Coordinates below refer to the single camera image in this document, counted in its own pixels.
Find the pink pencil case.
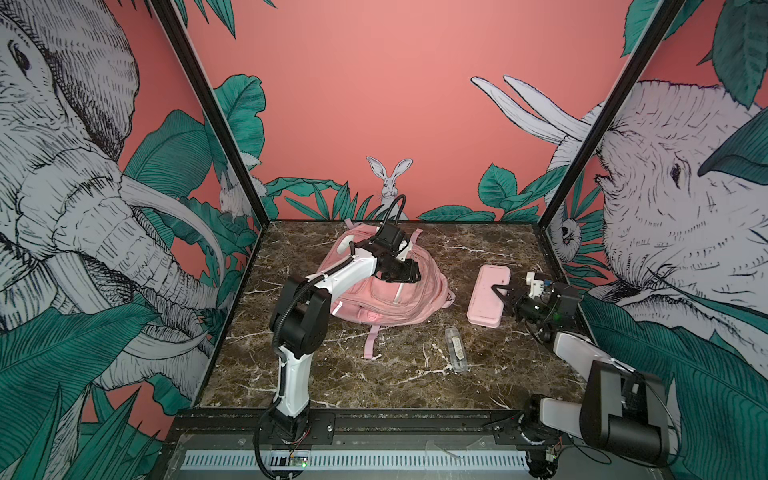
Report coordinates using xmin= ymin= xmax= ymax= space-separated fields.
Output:
xmin=467 ymin=264 xmax=511 ymax=328

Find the pink student backpack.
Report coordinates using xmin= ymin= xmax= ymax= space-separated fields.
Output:
xmin=331 ymin=229 xmax=455 ymax=359

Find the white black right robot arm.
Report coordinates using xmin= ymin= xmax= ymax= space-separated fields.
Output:
xmin=491 ymin=279 xmax=680 ymax=468

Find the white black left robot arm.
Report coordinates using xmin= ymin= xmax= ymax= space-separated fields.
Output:
xmin=267 ymin=240 xmax=421 ymax=443

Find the clear plastic small case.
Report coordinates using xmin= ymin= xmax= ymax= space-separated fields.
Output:
xmin=445 ymin=327 xmax=470 ymax=373

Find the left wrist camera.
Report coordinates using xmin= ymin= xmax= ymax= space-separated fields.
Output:
xmin=373 ymin=223 xmax=411 ymax=260

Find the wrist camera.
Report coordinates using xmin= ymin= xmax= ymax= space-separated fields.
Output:
xmin=525 ymin=272 xmax=551 ymax=299
xmin=373 ymin=223 xmax=411 ymax=260

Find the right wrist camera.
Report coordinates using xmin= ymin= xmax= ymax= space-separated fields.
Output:
xmin=525 ymin=272 xmax=551 ymax=299

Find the black front mounting rail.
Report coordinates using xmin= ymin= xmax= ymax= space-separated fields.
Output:
xmin=167 ymin=408 xmax=533 ymax=448

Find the white perforated cable tray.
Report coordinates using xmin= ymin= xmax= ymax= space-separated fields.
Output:
xmin=180 ymin=450 xmax=528 ymax=472

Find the black right corner frame post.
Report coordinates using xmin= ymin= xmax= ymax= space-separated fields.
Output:
xmin=538 ymin=0 xmax=685 ymax=230

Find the black corner frame post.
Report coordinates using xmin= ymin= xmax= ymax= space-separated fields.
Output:
xmin=151 ymin=0 xmax=270 ymax=229
xmin=538 ymin=0 xmax=685 ymax=230

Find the black left corner frame post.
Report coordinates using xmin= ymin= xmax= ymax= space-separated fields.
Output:
xmin=151 ymin=0 xmax=270 ymax=229

